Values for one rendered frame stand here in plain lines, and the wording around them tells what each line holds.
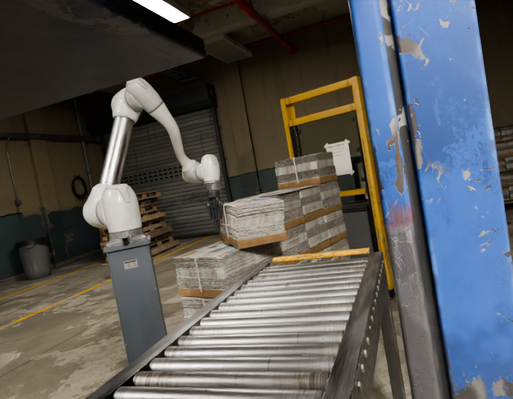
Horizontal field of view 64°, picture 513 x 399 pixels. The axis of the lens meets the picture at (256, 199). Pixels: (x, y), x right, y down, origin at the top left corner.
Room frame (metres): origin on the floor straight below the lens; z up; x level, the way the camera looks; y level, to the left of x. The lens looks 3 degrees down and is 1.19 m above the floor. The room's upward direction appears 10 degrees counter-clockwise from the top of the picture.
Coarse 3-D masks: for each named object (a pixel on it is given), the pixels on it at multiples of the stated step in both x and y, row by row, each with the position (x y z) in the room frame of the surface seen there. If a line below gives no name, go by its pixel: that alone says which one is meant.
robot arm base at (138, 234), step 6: (138, 228) 1.89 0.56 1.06; (114, 234) 1.85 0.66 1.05; (120, 234) 1.85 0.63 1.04; (126, 234) 1.84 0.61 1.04; (132, 234) 1.86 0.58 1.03; (138, 234) 1.88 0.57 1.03; (144, 234) 1.92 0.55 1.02; (114, 240) 1.85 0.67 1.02; (120, 240) 1.84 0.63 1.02; (126, 240) 1.84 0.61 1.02; (132, 240) 1.85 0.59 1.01; (138, 240) 1.85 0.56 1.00; (108, 246) 1.82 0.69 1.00
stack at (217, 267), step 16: (304, 224) 2.75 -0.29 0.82; (320, 224) 2.92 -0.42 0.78; (288, 240) 2.58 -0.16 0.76; (304, 240) 2.73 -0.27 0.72; (320, 240) 2.88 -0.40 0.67; (192, 256) 2.21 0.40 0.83; (208, 256) 2.12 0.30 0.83; (224, 256) 2.09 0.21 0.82; (240, 256) 2.19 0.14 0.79; (256, 256) 2.31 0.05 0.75; (272, 256) 2.42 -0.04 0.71; (192, 272) 2.22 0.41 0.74; (208, 272) 2.14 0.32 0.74; (224, 272) 2.07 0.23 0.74; (240, 272) 2.17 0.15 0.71; (192, 288) 2.23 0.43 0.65; (208, 288) 2.15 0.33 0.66; (224, 288) 2.08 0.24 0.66; (192, 304) 2.24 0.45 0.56
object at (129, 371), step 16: (256, 272) 1.69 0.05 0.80; (240, 288) 1.51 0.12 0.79; (208, 304) 1.36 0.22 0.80; (192, 320) 1.22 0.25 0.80; (176, 336) 1.10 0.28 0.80; (144, 352) 1.03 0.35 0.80; (160, 352) 1.01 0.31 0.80; (128, 368) 0.95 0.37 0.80; (144, 368) 0.95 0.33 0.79; (112, 384) 0.88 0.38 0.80; (128, 384) 0.89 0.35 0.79
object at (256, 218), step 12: (228, 204) 2.30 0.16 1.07; (240, 204) 2.21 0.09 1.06; (252, 204) 2.18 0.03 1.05; (264, 204) 2.20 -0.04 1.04; (276, 204) 2.23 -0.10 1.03; (228, 216) 2.28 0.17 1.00; (240, 216) 2.16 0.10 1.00; (252, 216) 2.18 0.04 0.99; (264, 216) 2.21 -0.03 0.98; (276, 216) 2.23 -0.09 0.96; (240, 228) 2.17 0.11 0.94; (252, 228) 2.19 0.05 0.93; (264, 228) 2.21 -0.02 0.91; (276, 228) 2.24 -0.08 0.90; (240, 240) 2.17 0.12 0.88
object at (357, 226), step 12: (348, 204) 3.78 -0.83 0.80; (360, 204) 3.60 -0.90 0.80; (348, 216) 3.62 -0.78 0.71; (360, 216) 3.55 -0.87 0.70; (348, 228) 3.63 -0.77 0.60; (360, 228) 3.56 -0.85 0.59; (372, 228) 3.50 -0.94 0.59; (348, 240) 3.64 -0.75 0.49; (360, 240) 3.57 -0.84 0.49; (372, 240) 3.51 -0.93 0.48; (372, 252) 3.52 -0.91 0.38
